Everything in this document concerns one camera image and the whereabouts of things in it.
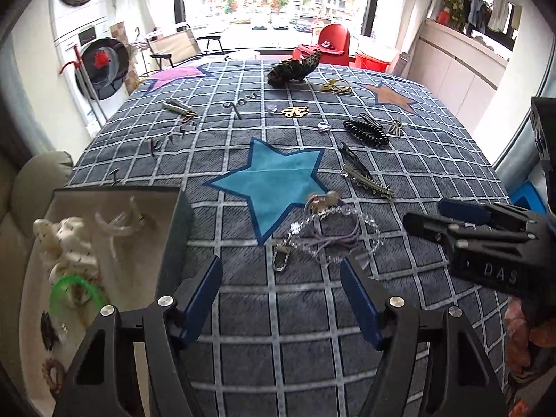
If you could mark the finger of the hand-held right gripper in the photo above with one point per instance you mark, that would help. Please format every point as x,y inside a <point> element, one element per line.
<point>464,213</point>
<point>428,226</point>

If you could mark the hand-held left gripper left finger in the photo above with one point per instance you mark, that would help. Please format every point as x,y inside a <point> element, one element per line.
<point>202,295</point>

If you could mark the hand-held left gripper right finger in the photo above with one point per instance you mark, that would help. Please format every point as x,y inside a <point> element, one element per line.
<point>360,302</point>

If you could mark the grey cardboard box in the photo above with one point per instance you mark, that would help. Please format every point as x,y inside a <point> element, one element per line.
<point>143,260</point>

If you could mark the black claw hair clip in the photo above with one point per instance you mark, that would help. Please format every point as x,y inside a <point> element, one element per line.
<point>47,332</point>

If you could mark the blue plastic stool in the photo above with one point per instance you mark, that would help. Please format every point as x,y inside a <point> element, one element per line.
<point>527,195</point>

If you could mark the silver alligator hair clip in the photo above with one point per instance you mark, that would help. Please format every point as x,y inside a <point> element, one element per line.
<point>369,182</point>

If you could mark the orange floral cloth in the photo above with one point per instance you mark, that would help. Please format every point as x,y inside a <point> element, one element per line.
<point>519,339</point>

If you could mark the grey checkered star blanket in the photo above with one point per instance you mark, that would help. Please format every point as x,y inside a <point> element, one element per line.
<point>282,334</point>

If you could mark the black flat hair clip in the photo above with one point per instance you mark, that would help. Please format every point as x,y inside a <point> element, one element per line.
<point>352,156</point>

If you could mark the clear bow hair clip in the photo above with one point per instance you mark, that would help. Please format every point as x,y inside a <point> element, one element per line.
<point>119,221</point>

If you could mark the thin black hair pin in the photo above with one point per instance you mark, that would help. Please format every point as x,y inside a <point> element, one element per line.
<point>369,120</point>

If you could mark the white low cabinet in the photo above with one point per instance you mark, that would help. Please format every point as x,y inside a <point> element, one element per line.
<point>451,74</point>

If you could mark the clear gem bead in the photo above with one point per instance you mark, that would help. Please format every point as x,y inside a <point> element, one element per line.
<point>323,127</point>

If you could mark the white polka dot scrunchie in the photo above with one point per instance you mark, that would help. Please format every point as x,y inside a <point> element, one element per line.
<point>69,239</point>

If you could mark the gold flower brooch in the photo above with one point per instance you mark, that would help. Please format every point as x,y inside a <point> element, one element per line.
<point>295,112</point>

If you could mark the red bucket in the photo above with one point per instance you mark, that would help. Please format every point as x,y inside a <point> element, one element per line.
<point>375,56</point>

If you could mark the small purple gem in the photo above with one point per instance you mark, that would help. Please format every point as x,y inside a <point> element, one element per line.
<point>272,108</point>

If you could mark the hanging clothes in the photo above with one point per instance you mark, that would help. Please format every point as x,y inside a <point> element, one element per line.
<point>488,13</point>

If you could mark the flowers in red vase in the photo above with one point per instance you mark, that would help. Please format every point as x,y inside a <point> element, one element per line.
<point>447,11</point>

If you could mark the beige sofa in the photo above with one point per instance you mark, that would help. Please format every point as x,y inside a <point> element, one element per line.
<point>30,182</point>

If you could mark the leopard print hair bow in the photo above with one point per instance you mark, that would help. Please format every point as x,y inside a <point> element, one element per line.
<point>291,69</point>

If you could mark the red plastic chair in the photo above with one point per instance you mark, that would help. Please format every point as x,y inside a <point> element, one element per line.
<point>336,37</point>

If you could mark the red fabric item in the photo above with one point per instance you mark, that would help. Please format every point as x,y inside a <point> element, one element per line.
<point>308,51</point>

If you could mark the red floor rack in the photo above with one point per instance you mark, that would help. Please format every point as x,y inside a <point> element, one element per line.
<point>84,82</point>

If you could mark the white washing machine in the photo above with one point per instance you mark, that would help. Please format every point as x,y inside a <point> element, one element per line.
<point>102,65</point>

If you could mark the beige folding chair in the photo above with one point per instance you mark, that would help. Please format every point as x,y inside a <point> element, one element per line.
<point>173,45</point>

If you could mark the black chair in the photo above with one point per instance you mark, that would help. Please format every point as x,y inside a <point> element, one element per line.
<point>213,41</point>

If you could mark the folded umbrella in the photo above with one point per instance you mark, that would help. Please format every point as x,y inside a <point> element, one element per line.
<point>140,45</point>

